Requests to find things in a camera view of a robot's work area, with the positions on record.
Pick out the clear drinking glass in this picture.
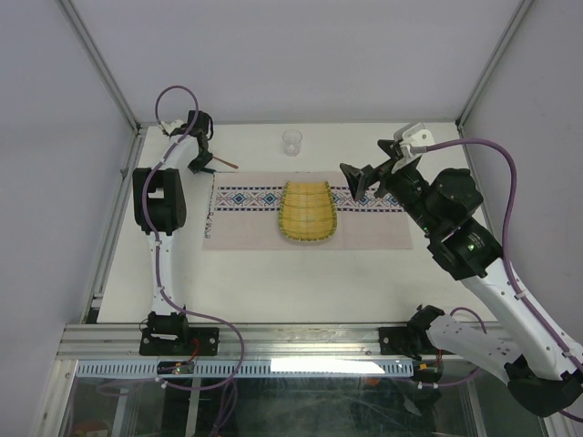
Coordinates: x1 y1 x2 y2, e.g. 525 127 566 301
282 130 303 157

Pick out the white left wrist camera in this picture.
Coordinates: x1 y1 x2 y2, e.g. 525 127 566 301
158 119 184 137

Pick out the aluminium front mounting rail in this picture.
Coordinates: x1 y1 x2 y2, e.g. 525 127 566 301
56 323 404 361

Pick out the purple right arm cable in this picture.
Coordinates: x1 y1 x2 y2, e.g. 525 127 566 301
412 137 583 422

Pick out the aluminium frame post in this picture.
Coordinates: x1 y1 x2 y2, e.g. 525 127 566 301
455 0 537 131
56 0 141 136

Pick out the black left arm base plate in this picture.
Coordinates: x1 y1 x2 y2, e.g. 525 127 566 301
138 327 220 357

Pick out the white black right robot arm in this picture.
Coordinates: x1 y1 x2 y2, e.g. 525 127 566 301
340 140 582 417

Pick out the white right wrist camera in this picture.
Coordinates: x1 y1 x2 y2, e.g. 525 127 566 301
393 122 435 158

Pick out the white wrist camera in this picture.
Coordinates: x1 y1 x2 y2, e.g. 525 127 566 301
158 119 184 137
393 122 435 158

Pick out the rose gold fork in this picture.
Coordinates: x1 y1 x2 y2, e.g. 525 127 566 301
213 156 239 169

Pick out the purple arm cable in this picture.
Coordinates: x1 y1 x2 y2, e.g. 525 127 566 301
140 84 250 437
412 137 583 422

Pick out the right aluminium frame post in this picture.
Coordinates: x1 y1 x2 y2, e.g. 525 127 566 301
455 0 537 131

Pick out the patterned white placemat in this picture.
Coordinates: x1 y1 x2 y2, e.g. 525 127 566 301
203 172 413 250

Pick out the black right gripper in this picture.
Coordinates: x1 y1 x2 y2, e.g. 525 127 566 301
340 139 440 238

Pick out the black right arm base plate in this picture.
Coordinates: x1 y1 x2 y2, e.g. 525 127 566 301
377 325 438 360

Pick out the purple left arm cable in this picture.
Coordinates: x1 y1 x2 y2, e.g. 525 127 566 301
140 84 250 437

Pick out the left aluminium frame post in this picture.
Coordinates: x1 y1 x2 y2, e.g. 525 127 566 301
56 0 141 136

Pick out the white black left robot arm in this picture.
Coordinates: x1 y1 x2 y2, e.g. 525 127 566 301
132 110 214 354

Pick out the yellow woven pattern plate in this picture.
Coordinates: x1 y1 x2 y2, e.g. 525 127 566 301
278 181 338 243

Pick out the white slotted cable duct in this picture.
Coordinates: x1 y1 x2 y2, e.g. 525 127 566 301
76 358 414 379

